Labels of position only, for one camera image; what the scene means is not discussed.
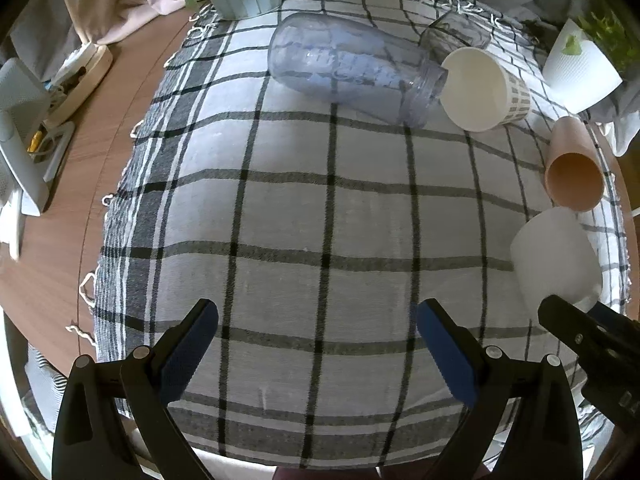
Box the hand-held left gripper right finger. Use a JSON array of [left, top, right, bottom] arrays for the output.
[[417, 298, 584, 480]]

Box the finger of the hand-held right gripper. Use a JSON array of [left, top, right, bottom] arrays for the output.
[[587, 302, 640, 344], [537, 294, 640, 362]]

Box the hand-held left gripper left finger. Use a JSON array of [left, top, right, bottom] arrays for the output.
[[52, 299, 221, 480]]

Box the plain white cup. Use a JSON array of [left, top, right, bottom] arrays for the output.
[[510, 206, 604, 334]]

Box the peach pink cup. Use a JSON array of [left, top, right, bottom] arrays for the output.
[[544, 116, 606, 212]]

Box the white cup with patterned base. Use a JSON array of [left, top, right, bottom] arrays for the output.
[[438, 47, 532, 134]]

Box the striped grey cloth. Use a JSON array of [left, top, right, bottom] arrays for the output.
[[22, 344, 69, 435]]

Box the grey checked cloth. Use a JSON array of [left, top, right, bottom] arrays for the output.
[[65, 0, 632, 467]]

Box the white plant pot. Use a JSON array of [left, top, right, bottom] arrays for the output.
[[541, 18, 624, 115]]

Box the white desk device with stand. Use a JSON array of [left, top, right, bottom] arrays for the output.
[[0, 57, 76, 261]]

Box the round wooden tray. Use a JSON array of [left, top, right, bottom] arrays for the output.
[[44, 42, 114, 129]]

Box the green potted plant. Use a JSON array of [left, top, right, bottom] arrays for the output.
[[562, 9, 640, 75]]

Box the large clear plastic jar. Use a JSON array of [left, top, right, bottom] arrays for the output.
[[267, 11, 450, 129]]

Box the small clear glass jar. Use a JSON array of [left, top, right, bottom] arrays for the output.
[[418, 10, 494, 66]]

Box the pale pink cloth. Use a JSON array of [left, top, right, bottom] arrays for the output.
[[59, 0, 212, 47]]

